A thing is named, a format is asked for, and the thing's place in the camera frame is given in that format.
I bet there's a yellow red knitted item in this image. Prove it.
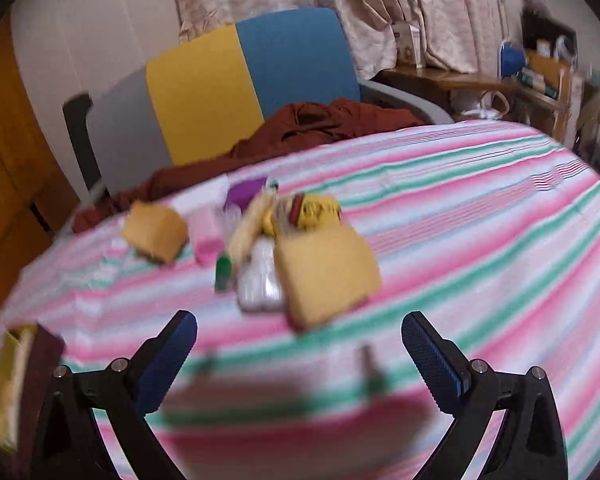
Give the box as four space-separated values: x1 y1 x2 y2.
262 192 343 236

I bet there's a golden metal tin box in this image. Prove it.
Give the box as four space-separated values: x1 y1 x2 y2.
0 324 66 453

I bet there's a grey yellow blue chair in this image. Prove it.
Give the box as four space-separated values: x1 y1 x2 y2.
62 7 453 201

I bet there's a small green item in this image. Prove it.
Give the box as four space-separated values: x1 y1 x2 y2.
214 255 233 292

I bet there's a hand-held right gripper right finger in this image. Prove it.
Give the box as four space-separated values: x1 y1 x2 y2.
401 311 567 480

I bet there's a cluttered wooden shelf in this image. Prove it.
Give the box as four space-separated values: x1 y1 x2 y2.
520 10 600 151

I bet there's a white plastic packet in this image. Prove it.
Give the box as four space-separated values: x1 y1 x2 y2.
237 237 286 313

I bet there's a white carton box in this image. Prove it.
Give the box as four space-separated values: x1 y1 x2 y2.
391 21 426 68

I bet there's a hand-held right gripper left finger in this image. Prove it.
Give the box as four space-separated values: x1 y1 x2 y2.
30 310 199 480

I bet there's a wooden side table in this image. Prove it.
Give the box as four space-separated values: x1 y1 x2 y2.
375 65 521 121

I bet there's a beige patterned curtain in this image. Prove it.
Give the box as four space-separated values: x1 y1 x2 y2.
169 0 526 73

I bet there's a white cable loop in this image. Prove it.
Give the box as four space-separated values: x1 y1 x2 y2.
467 91 511 120

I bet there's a pink packet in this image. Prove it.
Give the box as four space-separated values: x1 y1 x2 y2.
190 207 231 267

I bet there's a purple wrapper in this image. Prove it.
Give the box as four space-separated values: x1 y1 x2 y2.
225 177 268 211

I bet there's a yellow sponge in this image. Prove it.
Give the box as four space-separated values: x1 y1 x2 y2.
121 201 188 265
274 227 383 331

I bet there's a pink green striped tablecloth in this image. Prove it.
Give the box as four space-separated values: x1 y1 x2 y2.
0 119 600 480

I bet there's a reddish brown cloth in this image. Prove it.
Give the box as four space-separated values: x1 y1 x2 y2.
72 100 423 233

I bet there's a wooden wardrobe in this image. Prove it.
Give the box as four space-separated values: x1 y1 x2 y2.
0 15 81 321

